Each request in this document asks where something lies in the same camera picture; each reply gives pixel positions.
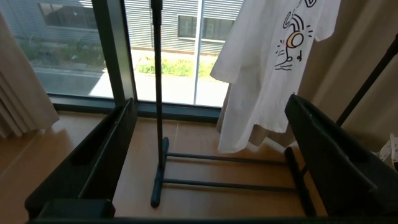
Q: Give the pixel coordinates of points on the black clothes rack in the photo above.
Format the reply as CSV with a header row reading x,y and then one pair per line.
x,y
158,77

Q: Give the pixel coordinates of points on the white printed t-shirt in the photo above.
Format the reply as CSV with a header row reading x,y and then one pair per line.
x,y
255,77

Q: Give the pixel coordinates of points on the white laundry basket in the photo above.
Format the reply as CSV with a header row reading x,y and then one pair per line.
x,y
391,149

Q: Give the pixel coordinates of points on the window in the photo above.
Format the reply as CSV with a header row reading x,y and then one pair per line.
x,y
77,46

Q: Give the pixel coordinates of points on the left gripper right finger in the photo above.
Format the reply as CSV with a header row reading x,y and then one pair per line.
x,y
342,168

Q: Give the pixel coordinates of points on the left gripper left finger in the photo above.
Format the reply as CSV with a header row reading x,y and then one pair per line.
x,y
93,161

